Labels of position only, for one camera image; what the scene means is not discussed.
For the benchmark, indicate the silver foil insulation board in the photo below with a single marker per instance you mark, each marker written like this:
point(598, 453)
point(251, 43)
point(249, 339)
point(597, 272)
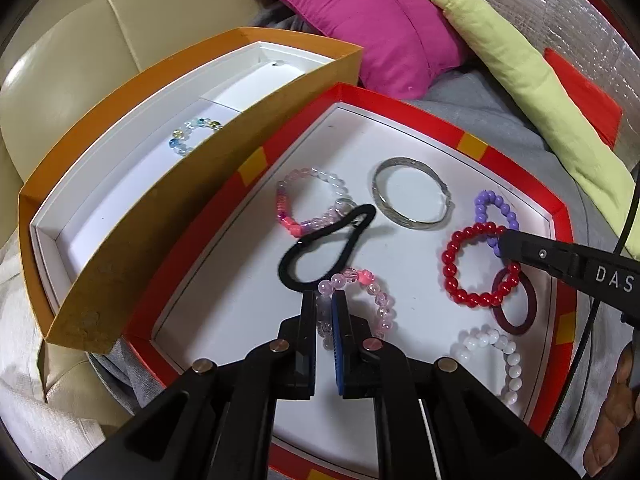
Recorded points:
point(565, 5)

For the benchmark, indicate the beige sofa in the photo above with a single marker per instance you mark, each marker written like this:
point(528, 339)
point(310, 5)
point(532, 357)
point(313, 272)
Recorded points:
point(75, 85)

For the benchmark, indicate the off-white cloth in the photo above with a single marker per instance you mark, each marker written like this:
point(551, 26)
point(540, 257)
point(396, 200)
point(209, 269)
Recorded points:
point(30, 410)

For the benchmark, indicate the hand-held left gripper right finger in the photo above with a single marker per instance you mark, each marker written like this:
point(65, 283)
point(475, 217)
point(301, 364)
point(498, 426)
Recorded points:
point(339, 345)

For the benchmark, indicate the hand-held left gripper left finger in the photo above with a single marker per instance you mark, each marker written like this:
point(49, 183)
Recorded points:
point(307, 330)

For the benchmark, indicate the red cushion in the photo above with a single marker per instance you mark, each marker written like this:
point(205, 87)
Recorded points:
point(585, 95)

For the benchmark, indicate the magenta pillow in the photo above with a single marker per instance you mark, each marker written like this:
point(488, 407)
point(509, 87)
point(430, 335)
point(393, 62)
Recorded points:
point(370, 25)

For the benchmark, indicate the grey blanket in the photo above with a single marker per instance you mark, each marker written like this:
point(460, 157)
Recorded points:
point(500, 115)

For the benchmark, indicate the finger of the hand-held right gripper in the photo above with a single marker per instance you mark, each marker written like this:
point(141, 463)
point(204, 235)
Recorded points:
point(575, 265)

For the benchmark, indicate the silver metal bangle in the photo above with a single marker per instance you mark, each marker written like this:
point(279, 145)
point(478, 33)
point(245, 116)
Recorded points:
point(380, 202)

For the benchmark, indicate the light green pillow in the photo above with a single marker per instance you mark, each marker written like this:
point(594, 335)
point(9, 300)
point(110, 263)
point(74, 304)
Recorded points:
point(525, 85)

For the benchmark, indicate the person's right hand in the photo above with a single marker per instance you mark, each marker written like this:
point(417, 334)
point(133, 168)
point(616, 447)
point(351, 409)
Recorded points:
point(617, 410)

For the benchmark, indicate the orange cardboard box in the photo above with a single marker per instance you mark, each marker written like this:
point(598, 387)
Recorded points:
point(150, 240)

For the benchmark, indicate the red cardboard box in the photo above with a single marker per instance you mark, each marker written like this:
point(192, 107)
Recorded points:
point(415, 255)

